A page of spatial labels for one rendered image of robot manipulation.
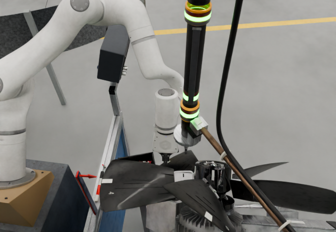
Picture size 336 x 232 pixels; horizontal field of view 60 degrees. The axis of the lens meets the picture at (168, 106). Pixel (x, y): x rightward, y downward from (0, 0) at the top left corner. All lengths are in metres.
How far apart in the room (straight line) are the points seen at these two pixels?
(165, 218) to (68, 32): 0.72
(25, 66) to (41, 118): 1.80
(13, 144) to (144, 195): 0.52
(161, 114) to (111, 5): 0.42
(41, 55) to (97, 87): 1.92
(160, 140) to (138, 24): 0.44
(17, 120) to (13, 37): 1.38
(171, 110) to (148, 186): 0.28
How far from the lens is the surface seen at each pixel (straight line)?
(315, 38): 3.92
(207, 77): 3.03
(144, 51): 1.02
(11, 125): 1.16
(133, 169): 0.98
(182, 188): 0.69
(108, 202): 0.91
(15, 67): 1.09
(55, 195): 1.32
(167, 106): 1.03
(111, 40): 1.40
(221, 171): 0.92
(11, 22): 2.41
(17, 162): 1.21
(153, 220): 1.15
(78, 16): 1.00
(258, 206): 1.07
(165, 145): 1.15
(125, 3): 1.05
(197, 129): 0.64
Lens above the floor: 2.06
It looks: 49 degrees down
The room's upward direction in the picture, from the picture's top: straight up
